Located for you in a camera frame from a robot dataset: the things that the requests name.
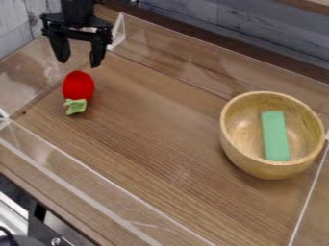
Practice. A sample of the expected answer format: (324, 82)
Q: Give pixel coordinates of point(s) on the green rectangular block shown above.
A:
(276, 143)

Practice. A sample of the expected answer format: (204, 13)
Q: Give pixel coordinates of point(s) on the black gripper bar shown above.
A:
(59, 30)

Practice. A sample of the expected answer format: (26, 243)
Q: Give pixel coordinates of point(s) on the black metal table frame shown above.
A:
(39, 230)

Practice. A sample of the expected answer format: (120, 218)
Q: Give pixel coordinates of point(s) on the wooden bowl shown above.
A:
(241, 134)

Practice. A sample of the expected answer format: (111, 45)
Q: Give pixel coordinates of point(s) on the clear acrylic tray wall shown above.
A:
(133, 171)

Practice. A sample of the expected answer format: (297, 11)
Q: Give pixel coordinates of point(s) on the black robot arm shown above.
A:
(78, 23)

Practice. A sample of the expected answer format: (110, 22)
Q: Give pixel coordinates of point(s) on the clear acrylic corner bracket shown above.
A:
(118, 32)

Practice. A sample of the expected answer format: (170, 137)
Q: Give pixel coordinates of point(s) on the red plush strawberry toy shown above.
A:
(77, 89)

